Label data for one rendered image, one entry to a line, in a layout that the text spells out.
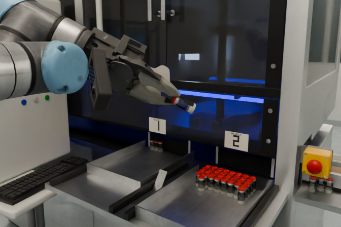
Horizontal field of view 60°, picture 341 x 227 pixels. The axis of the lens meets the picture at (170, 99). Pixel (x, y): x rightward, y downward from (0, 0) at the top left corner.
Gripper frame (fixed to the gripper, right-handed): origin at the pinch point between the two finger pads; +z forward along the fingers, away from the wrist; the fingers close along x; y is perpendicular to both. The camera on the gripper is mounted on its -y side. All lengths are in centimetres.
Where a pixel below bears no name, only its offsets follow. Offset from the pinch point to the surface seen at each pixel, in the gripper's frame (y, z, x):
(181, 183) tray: 10.4, 21.5, 42.7
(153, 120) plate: 37, 7, 51
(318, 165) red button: 14, 49, 12
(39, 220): 9, -18, 126
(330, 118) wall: 348, 321, 210
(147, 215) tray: -7.9, 11.0, 34.0
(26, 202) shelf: -3, -22, 72
